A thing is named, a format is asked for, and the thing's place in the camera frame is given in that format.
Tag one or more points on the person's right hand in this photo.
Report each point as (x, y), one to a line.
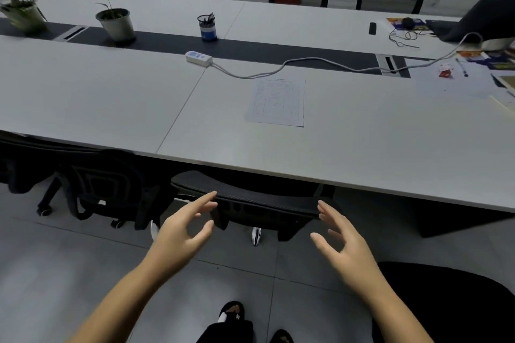
(354, 260)

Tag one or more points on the person's left hand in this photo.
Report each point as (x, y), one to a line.
(173, 240)

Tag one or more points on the person's left middle finger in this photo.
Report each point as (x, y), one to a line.
(211, 207)

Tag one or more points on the person's right thumb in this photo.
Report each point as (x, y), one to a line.
(324, 245)

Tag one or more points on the person's left thumb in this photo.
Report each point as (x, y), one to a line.
(202, 233)

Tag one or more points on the person's left forearm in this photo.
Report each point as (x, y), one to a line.
(116, 302)

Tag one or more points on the person's right forearm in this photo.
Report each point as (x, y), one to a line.
(398, 316)

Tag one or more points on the black office chair padded backrest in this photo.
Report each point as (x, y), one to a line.
(249, 200)

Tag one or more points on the person's black white shoe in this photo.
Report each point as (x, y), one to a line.
(232, 311)

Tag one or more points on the person's black trouser leg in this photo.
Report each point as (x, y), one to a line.
(225, 332)

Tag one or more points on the printed paper sheet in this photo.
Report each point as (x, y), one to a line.
(275, 101)

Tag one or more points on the white power strip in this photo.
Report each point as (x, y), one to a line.
(198, 58)

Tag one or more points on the blue pen holder with pens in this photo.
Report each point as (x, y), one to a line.
(208, 29)

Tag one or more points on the small sprout in grey pot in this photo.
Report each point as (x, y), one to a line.
(117, 25)

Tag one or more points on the small red packet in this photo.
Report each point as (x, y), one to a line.
(445, 71)

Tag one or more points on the small black rectangular device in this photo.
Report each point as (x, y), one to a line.
(372, 28)

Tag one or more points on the black pen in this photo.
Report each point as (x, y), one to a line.
(462, 67)

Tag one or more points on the colourful booklet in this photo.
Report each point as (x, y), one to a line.
(396, 23)

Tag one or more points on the beige book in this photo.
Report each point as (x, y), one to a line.
(507, 91)

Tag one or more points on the dark blue orange booklets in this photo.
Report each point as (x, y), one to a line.
(493, 59)

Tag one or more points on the leafy plant in white pot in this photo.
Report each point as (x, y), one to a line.
(22, 15)

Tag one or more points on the black laptop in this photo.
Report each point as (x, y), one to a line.
(483, 17)

